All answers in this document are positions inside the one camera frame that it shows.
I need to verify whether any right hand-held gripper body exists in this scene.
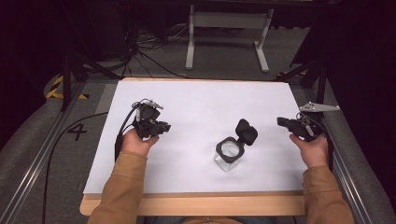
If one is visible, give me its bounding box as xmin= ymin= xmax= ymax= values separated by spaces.
xmin=289 ymin=101 xmax=341 ymax=143

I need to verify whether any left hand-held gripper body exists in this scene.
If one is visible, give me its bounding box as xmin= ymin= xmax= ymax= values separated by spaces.
xmin=131 ymin=98 xmax=165 ymax=140

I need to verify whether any person's left hand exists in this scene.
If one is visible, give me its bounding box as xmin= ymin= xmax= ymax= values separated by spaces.
xmin=120 ymin=127 xmax=160 ymax=158

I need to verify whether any person's right hand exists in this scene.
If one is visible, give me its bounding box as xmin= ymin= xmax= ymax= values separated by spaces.
xmin=289 ymin=133 xmax=330 ymax=169

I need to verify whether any white table sheet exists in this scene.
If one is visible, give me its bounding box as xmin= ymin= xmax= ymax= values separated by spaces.
xmin=83 ymin=79 xmax=309 ymax=195

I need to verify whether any black tripod stand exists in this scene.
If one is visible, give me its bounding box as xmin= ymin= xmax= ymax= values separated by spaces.
xmin=273 ymin=55 xmax=329 ymax=123
xmin=60 ymin=49 xmax=123 ymax=112

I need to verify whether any clear jar with black flip lid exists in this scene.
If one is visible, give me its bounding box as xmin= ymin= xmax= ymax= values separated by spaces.
xmin=213 ymin=118 xmax=259 ymax=173

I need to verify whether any yellow black hazard tape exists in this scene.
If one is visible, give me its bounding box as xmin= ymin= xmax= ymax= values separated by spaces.
xmin=45 ymin=75 xmax=90 ymax=101

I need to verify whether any white metal stand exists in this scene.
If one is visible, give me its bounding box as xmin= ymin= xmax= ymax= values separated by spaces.
xmin=185 ymin=4 xmax=275 ymax=74

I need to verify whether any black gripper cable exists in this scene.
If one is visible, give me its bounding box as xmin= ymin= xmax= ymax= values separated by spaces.
xmin=114 ymin=105 xmax=140 ymax=163

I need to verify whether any grey metal rail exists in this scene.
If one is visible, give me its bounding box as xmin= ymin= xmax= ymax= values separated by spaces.
xmin=303 ymin=88 xmax=375 ymax=224
xmin=0 ymin=81 xmax=89 ymax=224

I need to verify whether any bundle of floor cables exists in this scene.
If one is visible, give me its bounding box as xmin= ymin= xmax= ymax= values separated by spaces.
xmin=122 ymin=22 xmax=191 ymax=80

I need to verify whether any thin black floor cable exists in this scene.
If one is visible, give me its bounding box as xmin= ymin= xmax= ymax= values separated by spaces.
xmin=41 ymin=111 xmax=109 ymax=224

